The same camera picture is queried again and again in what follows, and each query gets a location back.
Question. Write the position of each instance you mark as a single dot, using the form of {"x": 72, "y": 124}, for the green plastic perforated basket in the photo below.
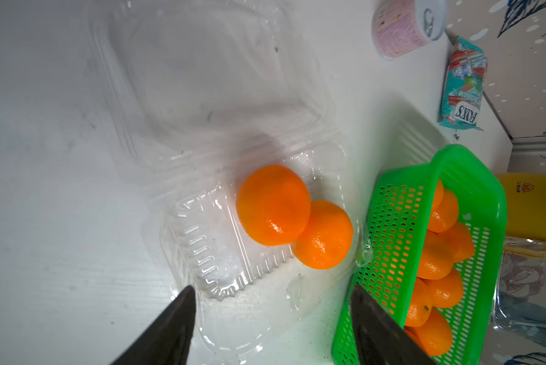
{"x": 398, "y": 217}

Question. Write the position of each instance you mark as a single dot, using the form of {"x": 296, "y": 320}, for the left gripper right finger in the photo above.
{"x": 379, "y": 339}

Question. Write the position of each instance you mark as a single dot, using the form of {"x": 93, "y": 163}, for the yellow pot with lid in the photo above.
{"x": 526, "y": 204}

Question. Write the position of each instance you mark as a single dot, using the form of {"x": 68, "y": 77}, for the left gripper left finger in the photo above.
{"x": 167, "y": 340}

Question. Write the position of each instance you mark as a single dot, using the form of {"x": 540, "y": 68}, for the small pink white cup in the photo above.
{"x": 401, "y": 26}

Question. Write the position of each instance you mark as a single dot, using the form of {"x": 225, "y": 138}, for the Fox's candy bag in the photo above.
{"x": 463, "y": 87}

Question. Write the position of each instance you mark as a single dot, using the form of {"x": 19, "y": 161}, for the orange in basket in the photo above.
{"x": 460, "y": 241}
{"x": 436, "y": 260}
{"x": 446, "y": 292}
{"x": 445, "y": 215}

